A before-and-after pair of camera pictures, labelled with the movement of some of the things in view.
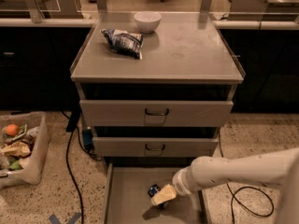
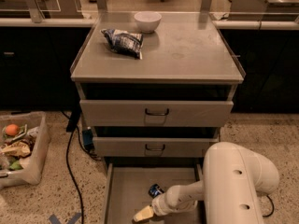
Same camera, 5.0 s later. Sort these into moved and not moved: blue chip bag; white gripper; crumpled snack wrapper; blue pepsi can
Moved: white gripper
Not moved: blue chip bag; blue pepsi can; crumpled snack wrapper
